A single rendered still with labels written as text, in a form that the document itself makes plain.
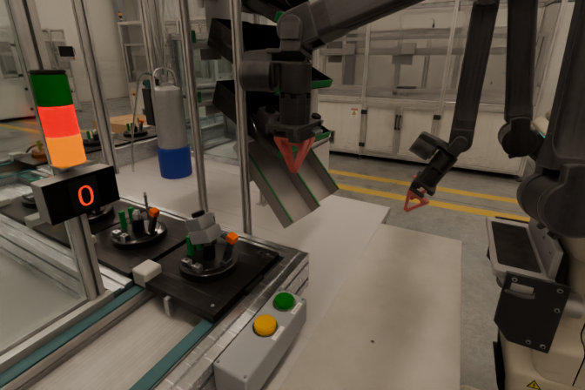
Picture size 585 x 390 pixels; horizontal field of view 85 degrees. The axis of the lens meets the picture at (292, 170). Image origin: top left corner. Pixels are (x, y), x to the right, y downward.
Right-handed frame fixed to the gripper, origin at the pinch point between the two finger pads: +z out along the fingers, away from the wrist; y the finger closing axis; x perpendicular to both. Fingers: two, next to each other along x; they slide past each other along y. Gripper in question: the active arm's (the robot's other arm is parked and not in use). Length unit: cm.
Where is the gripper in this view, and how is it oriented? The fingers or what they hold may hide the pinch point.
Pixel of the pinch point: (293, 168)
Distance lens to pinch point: 62.5
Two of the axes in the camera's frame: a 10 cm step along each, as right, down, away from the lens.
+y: -5.0, 2.9, -8.1
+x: 8.6, 1.8, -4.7
